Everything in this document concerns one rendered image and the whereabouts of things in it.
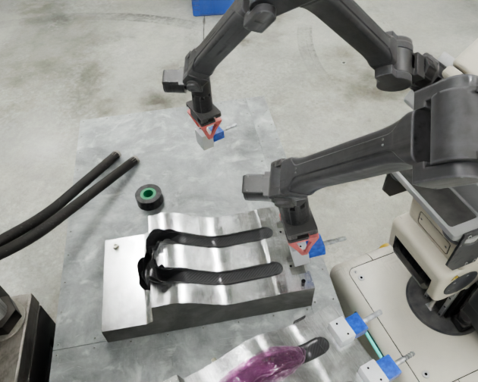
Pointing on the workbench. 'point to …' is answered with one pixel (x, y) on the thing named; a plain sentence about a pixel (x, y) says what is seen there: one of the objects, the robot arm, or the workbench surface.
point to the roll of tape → (149, 197)
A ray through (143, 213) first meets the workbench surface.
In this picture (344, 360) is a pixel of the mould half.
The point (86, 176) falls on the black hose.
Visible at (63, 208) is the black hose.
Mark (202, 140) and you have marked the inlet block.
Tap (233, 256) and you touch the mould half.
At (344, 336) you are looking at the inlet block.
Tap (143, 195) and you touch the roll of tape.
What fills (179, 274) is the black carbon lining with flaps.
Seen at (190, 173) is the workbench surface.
